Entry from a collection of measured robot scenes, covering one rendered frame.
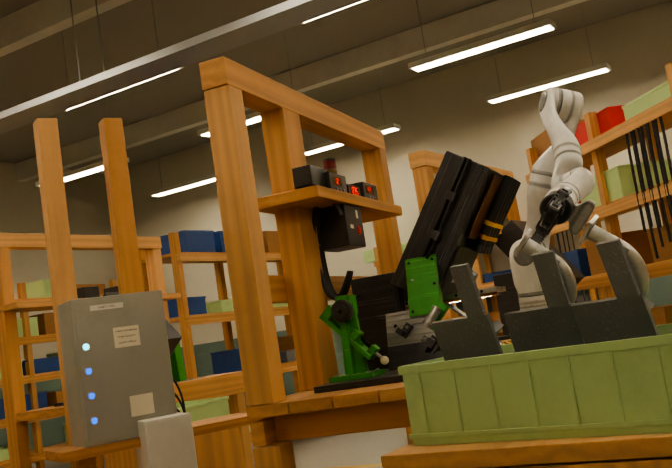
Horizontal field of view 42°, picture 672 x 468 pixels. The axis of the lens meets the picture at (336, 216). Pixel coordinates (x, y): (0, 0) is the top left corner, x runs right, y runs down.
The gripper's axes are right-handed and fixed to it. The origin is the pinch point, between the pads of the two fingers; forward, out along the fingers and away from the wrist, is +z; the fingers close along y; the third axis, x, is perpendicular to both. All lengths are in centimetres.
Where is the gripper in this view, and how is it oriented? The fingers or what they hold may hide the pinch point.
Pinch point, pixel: (544, 224)
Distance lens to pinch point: 198.9
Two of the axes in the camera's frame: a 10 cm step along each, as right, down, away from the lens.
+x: 8.3, 5.0, -2.4
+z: -4.3, 3.1, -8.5
